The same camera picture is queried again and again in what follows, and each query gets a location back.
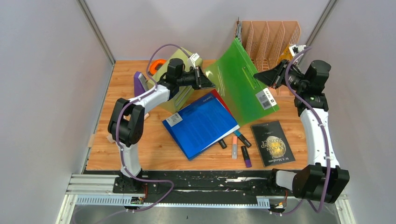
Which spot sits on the purple stapler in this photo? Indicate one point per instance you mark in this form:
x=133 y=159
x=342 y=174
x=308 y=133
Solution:
x=140 y=84

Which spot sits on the green drawer cabinet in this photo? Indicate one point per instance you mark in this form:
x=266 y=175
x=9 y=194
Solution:
x=177 y=102

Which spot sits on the grey clipboard with papers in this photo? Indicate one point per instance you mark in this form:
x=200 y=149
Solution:
x=238 y=30

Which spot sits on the small black marker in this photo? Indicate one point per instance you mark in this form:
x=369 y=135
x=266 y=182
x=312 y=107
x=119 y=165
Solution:
x=222 y=144

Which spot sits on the black paperback book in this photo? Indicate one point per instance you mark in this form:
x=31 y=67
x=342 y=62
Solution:
x=272 y=143

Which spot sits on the green plastic folder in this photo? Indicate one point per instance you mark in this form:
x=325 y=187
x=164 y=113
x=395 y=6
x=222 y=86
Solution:
x=247 y=98

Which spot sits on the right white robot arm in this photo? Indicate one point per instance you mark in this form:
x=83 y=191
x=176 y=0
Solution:
x=322 y=180

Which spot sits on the red plastic folder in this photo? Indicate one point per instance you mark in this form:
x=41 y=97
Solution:
x=220 y=99

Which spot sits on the blue capped black marker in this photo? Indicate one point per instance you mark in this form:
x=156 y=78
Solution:
x=242 y=138

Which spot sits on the orange grey highlighter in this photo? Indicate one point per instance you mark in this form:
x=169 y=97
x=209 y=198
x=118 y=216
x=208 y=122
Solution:
x=234 y=148

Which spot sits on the black mounting base rail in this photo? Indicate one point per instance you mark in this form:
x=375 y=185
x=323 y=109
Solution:
x=198 y=189

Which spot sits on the pink cylindrical tube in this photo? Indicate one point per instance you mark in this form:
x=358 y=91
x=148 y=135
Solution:
x=110 y=137

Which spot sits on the blue plastic folder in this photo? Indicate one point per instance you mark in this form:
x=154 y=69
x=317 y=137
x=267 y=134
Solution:
x=200 y=125

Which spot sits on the orange tape dispenser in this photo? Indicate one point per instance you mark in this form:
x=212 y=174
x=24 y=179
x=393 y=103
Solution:
x=155 y=66

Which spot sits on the pink file organizer rack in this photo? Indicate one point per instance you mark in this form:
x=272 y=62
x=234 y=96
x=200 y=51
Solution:
x=264 y=41

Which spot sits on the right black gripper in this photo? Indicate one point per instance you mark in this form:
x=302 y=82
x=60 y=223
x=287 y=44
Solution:
x=273 y=76

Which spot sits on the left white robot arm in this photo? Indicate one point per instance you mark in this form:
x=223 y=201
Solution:
x=127 y=120

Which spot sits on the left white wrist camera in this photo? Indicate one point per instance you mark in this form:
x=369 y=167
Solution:
x=194 y=60

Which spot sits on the yellow book in rack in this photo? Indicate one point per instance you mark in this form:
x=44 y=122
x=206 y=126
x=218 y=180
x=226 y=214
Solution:
x=287 y=54

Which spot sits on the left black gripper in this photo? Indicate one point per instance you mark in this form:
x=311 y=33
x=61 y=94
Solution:
x=201 y=81

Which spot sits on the purple highlighter marker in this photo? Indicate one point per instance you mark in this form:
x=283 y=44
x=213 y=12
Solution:
x=246 y=157

